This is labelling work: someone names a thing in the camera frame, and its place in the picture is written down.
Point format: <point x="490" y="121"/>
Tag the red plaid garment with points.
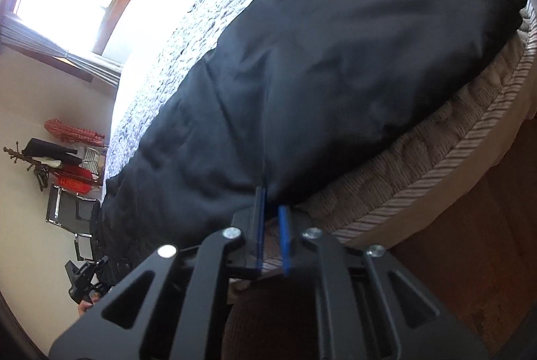
<point x="71" y="130"/>

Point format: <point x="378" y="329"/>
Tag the red hanging garment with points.
<point x="75" y="180"/>

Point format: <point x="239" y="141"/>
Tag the white striped bag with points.
<point x="90" y="161"/>

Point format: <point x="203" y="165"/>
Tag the black chrome-frame chair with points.
<point x="67" y="209"/>

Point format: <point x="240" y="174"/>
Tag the black hanging garment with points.
<point x="50" y="148"/>

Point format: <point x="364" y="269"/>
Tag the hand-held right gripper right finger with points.
<point x="285" y="238"/>

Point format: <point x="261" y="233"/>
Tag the wooden coat rack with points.
<point x="19" y="152"/>

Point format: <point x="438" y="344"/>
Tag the black jacket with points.
<point x="314" y="70"/>

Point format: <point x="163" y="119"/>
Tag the person's left hand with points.
<point x="86" y="307"/>

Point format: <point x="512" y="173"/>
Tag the beige striped-edge mattress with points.
<point x="419" y="167"/>

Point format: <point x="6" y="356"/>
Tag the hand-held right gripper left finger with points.
<point x="260" y="225"/>

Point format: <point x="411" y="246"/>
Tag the bed with grey quilt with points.
<point x="138" y="62"/>

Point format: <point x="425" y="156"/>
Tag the grey pleated curtain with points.
<point x="84" y="64"/>

